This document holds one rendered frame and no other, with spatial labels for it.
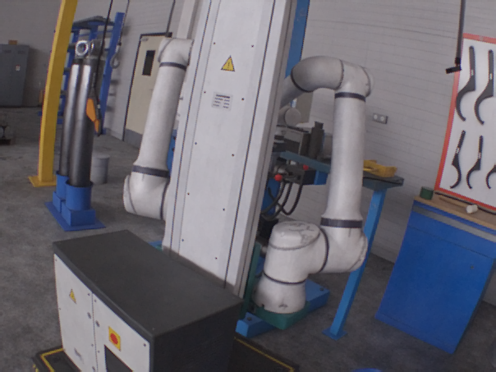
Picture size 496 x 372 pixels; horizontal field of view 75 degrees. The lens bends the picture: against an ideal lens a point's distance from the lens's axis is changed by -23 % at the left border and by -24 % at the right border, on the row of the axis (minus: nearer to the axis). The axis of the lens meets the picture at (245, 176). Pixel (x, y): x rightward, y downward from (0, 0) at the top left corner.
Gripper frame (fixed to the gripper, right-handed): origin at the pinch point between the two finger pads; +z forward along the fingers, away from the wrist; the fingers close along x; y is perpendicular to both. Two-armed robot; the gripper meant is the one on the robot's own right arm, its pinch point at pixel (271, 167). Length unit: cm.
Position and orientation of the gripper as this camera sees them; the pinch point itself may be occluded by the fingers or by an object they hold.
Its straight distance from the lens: 210.2
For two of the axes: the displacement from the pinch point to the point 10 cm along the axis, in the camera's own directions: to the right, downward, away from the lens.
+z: -1.7, 9.6, 2.2
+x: 7.1, -0.4, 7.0
